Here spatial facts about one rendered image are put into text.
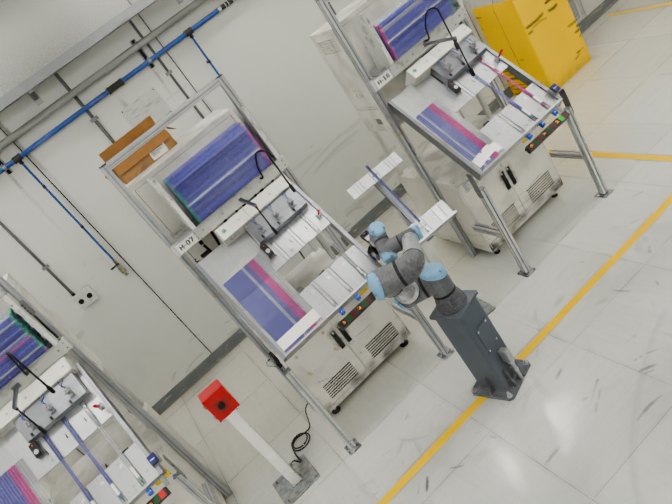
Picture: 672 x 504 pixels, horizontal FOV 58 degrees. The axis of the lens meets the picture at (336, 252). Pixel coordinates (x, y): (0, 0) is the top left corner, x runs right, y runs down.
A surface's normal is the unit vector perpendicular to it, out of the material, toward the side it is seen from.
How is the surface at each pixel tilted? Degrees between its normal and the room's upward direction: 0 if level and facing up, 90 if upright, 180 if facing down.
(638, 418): 0
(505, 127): 45
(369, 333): 90
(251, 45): 90
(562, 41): 90
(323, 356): 90
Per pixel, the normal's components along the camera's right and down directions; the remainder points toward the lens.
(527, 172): 0.43, 0.18
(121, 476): -0.05, -0.36
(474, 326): 0.66, -0.05
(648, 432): -0.54, -0.73
